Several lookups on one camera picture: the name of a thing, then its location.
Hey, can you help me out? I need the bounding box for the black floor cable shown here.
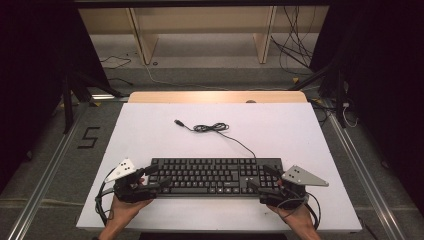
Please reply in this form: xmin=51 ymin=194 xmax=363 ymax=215
xmin=99 ymin=55 xmax=133 ymax=70

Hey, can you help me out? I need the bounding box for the black keyboard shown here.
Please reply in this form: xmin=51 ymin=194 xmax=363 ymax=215
xmin=147 ymin=157 xmax=289 ymax=199

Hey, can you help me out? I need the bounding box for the person's left hand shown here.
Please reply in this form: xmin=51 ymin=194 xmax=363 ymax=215
xmin=108 ymin=177 xmax=155 ymax=227

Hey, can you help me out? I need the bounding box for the long metal floor rail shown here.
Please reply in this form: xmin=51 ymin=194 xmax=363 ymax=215
xmin=324 ymin=105 xmax=407 ymax=240
xmin=5 ymin=109 xmax=88 ymax=240

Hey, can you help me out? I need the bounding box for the bundle of black cables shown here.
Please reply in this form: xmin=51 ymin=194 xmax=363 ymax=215
xmin=269 ymin=5 xmax=322 ymax=77

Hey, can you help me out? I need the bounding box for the left hand-held gripper cable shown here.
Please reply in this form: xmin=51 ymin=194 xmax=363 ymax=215
xmin=94 ymin=168 xmax=117 ymax=227

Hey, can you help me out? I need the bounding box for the white board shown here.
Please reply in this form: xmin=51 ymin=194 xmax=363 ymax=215
xmin=75 ymin=101 xmax=364 ymax=234

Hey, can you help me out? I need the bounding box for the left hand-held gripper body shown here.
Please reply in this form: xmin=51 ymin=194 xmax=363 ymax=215
xmin=104 ymin=158 xmax=161 ymax=204

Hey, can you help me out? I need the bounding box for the black keyboard cable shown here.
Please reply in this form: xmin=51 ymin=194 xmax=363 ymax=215
xmin=173 ymin=118 xmax=258 ymax=160

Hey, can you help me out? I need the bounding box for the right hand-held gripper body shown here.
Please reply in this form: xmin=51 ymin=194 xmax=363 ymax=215
xmin=259 ymin=165 xmax=330 ymax=211

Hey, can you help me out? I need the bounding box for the hand-held gripper cable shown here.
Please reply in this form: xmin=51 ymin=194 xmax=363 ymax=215
xmin=94 ymin=168 xmax=117 ymax=227
xmin=275 ymin=190 xmax=323 ymax=232

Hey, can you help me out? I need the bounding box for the right hand-held gripper cable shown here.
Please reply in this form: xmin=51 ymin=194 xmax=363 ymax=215
xmin=275 ymin=190 xmax=323 ymax=232

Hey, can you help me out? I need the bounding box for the black metal stand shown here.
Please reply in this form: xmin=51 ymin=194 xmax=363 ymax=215
xmin=60 ymin=69 xmax=125 ymax=135
xmin=287 ymin=62 xmax=348 ymax=130

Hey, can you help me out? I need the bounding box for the short metal rail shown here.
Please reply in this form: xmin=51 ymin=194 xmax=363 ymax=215
xmin=91 ymin=93 xmax=130 ymax=101

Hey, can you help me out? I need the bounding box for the white floor cable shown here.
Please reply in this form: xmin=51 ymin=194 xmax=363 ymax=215
xmin=143 ymin=63 xmax=232 ymax=92

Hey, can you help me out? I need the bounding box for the person's right hand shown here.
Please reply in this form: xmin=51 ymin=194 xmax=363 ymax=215
xmin=266 ymin=179 xmax=316 ymax=232

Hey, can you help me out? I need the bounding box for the white cable with plug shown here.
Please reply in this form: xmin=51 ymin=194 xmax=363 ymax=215
xmin=341 ymin=101 xmax=360 ymax=129

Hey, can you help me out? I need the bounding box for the dark curtain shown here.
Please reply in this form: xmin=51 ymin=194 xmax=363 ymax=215
xmin=309 ymin=0 xmax=424 ymax=215
xmin=0 ymin=0 xmax=112 ymax=195

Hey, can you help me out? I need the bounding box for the wooden shelf unit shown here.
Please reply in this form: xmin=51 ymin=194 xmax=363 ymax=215
xmin=77 ymin=5 xmax=330 ymax=66

